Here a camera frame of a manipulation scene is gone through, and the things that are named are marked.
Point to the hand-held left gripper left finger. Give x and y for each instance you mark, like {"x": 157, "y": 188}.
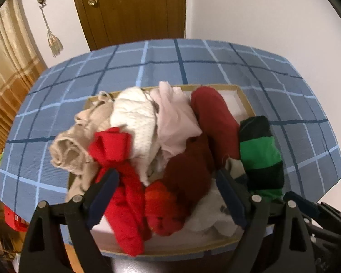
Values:
{"x": 102, "y": 202}

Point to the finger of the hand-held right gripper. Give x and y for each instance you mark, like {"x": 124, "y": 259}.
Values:
{"x": 304, "y": 204}

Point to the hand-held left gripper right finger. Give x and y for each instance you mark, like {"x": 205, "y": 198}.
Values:
{"x": 233, "y": 202}

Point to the bright red sock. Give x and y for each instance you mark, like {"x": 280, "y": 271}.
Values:
{"x": 128, "y": 210}

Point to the grey sock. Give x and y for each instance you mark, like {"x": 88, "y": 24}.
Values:
{"x": 207, "y": 213}

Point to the green black striped sock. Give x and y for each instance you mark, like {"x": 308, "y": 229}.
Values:
{"x": 258, "y": 153}

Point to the dark maroon underwear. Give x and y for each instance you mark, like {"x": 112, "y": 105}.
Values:
{"x": 187, "y": 170}

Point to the orange-red knitted sock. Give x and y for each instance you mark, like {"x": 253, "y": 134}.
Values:
{"x": 162, "y": 207}

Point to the cream white underwear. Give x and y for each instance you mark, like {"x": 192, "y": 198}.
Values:
{"x": 133, "y": 119}

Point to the pale lilac underwear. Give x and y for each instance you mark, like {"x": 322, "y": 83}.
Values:
{"x": 176, "y": 119}

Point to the shallow white cardboard box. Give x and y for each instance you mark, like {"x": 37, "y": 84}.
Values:
{"x": 233, "y": 96}

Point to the dark wooden desk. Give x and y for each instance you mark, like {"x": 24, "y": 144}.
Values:
{"x": 159, "y": 266}

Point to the red plastic stool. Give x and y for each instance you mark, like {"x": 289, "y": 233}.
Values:
{"x": 14, "y": 219}

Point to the blue plaid tablecloth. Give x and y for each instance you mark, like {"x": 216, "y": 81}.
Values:
{"x": 74, "y": 76}

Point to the beige patterned curtain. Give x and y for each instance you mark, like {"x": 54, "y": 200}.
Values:
{"x": 11, "y": 76}

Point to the curtain tassel tieback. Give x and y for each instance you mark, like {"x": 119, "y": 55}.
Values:
{"x": 54, "y": 41}

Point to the brown wooden door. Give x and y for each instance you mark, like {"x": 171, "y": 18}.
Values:
{"x": 130, "y": 11}

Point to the brass door knob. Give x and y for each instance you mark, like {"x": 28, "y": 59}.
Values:
{"x": 92, "y": 2}

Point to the metal wall hook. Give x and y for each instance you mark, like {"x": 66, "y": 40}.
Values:
{"x": 41, "y": 0}

